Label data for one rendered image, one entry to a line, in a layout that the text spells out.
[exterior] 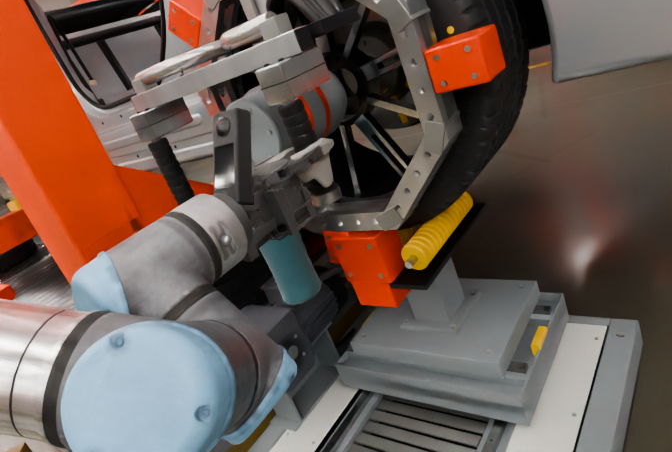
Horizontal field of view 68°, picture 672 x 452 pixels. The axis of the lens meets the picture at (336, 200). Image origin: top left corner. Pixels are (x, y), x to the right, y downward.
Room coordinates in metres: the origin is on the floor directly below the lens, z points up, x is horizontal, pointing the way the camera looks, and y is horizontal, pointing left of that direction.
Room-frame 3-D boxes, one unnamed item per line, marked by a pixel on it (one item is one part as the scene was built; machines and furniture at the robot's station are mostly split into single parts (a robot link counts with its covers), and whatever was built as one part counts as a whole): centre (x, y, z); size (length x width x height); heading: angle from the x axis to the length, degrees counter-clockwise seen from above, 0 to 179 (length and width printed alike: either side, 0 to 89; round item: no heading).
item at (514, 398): (1.10, -0.14, 0.13); 0.50 x 0.36 x 0.10; 47
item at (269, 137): (0.92, 0.02, 0.85); 0.21 x 0.14 x 0.14; 137
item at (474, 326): (1.09, -0.14, 0.32); 0.40 x 0.30 x 0.28; 47
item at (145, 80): (0.95, 0.13, 1.03); 0.19 x 0.18 x 0.11; 137
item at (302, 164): (0.62, 0.03, 0.83); 0.09 x 0.05 x 0.02; 129
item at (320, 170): (0.65, 0.00, 0.81); 0.09 x 0.03 x 0.06; 129
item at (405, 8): (0.97, -0.03, 0.85); 0.54 x 0.07 x 0.54; 47
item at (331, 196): (0.68, 0.01, 0.83); 0.04 x 0.04 x 0.16
